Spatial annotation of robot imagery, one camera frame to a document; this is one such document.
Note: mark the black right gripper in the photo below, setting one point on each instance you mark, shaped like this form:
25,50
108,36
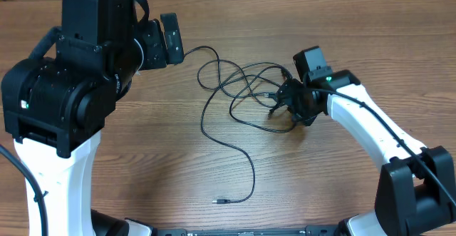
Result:
287,95

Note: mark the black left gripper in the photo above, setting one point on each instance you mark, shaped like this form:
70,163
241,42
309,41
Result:
149,33

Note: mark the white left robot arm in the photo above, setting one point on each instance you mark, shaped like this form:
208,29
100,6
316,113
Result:
55,103

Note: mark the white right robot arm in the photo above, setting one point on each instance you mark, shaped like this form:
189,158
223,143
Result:
416,187

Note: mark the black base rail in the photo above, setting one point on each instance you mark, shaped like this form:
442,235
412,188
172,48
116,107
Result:
249,230

